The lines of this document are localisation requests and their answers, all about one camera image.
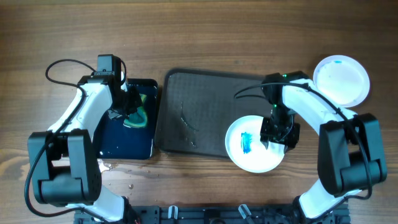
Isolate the green yellow sponge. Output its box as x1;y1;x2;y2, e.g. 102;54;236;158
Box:
123;94;148;128

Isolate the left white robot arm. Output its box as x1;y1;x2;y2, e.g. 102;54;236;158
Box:
24;83;141;223

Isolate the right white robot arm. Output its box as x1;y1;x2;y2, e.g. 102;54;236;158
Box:
261;79;387;223

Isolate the dark blue water tray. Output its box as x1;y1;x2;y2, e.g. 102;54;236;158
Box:
93;78;158;160

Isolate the dark grey serving tray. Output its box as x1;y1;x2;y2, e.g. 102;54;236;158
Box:
155;68;272;159

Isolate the white plate with blue stain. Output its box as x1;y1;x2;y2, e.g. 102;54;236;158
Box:
224;115;285;173

